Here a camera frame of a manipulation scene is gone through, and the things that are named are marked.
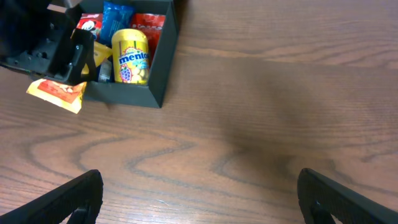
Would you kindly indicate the yellow Mentos candy bottle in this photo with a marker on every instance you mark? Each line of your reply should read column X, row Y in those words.
column 131, row 59

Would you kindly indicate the red Hacks candy bag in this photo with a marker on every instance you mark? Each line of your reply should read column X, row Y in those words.
column 151, row 25

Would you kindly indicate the red Hello Panda box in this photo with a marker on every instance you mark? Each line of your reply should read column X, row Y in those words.
column 92, row 23

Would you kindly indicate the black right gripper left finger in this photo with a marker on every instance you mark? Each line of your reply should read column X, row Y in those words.
column 79, row 200

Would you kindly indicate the dark green gift box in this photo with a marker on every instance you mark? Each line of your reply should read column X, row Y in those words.
column 152, row 94

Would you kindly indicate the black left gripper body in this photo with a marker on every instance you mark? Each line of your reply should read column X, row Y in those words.
column 36, row 40

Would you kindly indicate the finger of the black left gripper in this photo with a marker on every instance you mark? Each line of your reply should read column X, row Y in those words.
column 81, row 67

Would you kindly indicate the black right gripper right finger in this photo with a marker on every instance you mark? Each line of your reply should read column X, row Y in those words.
column 323, row 200

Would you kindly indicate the blue cookie packet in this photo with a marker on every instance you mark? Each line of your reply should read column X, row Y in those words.
column 115, row 17

